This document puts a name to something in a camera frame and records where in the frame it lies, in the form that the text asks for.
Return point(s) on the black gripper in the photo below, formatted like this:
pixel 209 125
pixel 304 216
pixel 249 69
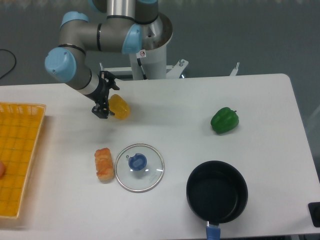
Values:
pixel 106 81

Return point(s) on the yellow bell pepper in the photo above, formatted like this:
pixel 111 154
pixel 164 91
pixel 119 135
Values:
pixel 119 107

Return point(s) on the black saucepan blue handle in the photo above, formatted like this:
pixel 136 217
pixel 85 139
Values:
pixel 217 193

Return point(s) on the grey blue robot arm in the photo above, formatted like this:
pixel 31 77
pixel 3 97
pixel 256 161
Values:
pixel 121 33

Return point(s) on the green bell pepper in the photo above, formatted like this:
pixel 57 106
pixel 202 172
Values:
pixel 224 120

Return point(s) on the orange bread loaf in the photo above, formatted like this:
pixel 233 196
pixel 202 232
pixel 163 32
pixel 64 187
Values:
pixel 104 164

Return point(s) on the glass lid blue knob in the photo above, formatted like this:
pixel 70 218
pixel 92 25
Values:
pixel 139 168

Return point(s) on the yellow woven basket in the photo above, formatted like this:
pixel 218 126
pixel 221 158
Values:
pixel 20 127

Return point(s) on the black device at edge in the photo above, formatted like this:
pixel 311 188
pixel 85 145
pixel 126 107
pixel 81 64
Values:
pixel 314 210

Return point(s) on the white table bracket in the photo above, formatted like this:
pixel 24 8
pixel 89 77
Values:
pixel 234 72

